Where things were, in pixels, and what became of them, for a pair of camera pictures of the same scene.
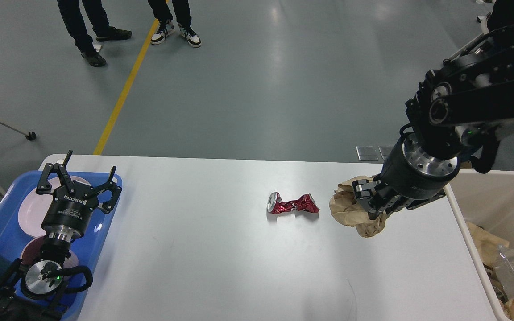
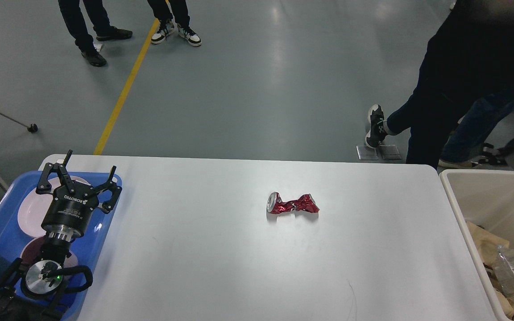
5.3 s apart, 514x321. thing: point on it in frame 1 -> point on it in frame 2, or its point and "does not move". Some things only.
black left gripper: [71, 207] does not move
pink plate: [33, 209] does not move
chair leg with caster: [30, 135] -> [33, 127]
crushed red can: [275, 203] does not move
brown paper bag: [488, 244] does not move
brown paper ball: [346, 210] -> [489, 253]
